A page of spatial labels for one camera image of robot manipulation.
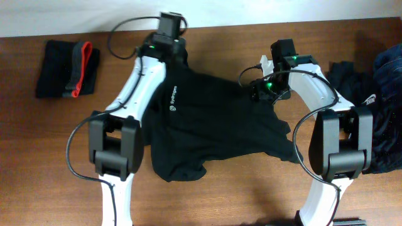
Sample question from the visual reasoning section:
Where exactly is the black t-shirt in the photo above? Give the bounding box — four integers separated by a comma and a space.
142, 52, 299, 182

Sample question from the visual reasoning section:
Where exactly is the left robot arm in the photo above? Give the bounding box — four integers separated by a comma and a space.
89, 12, 187, 225

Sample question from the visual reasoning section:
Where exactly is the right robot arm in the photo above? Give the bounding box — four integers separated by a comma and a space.
251, 39, 373, 226

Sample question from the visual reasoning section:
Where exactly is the black clothes pile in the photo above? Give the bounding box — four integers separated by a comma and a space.
327, 62, 401, 174

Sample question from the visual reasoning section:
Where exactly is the folded black garment red band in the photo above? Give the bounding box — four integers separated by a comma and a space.
35, 40, 101, 99

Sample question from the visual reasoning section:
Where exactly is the blue denim garment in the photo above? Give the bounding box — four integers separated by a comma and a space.
373, 43, 401, 100

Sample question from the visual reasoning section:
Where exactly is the black right camera cable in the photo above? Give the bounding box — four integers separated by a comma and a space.
237, 63, 342, 226

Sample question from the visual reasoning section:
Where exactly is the black camera cable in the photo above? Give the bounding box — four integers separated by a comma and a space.
65, 15, 188, 226
237, 63, 342, 226

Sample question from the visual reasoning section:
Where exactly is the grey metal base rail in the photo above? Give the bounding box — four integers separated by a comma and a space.
333, 219, 367, 226

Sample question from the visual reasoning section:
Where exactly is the black left camera cable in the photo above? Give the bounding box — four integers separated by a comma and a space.
65, 15, 188, 226

